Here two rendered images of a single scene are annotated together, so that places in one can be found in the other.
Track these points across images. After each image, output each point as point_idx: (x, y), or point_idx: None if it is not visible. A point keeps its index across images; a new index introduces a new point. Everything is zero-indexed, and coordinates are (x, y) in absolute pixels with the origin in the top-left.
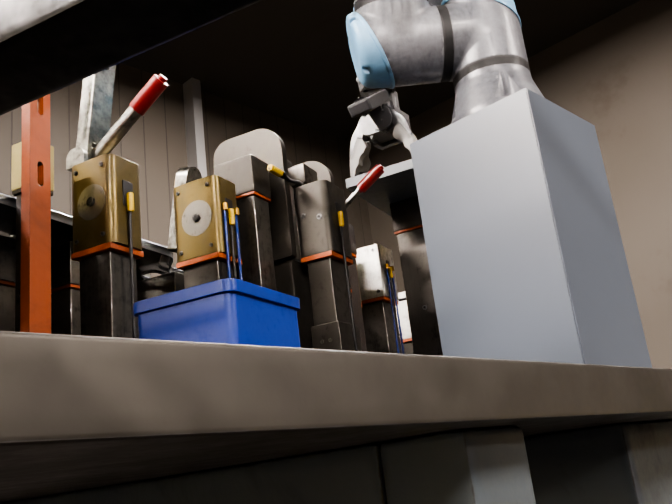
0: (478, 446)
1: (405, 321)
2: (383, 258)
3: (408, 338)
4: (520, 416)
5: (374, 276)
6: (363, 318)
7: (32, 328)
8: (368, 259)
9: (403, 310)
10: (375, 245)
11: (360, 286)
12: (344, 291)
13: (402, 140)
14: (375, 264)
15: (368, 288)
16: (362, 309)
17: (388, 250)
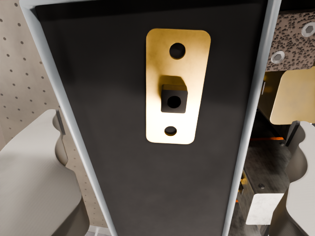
0: None
1: (242, 216)
2: (244, 184)
3: (236, 202)
4: None
5: (250, 158)
6: (254, 130)
7: None
8: (265, 176)
9: (246, 226)
10: (258, 191)
11: (267, 151)
12: None
13: (49, 156)
14: (251, 169)
15: (255, 148)
16: (258, 136)
17: (246, 213)
